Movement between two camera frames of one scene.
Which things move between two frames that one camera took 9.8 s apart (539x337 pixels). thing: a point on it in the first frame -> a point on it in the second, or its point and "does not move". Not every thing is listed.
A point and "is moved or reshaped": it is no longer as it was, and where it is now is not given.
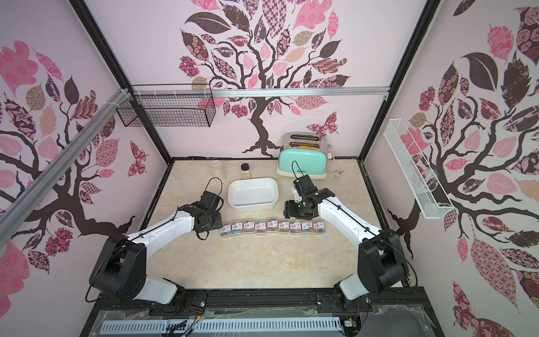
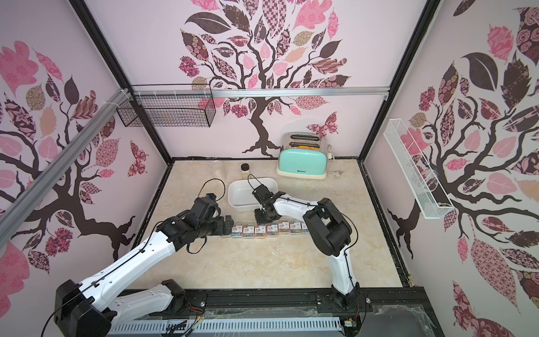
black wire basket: x=192 y=111 does not move
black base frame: x=398 y=313 does not move
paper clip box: x=249 y=226 is moved or reshaped
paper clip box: x=283 y=227 does not move
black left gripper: x=217 y=222 -> x=219 y=230
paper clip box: x=237 y=228 does not move
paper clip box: x=295 y=228 does not move
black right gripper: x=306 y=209 -> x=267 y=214
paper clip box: x=307 y=227 does not move
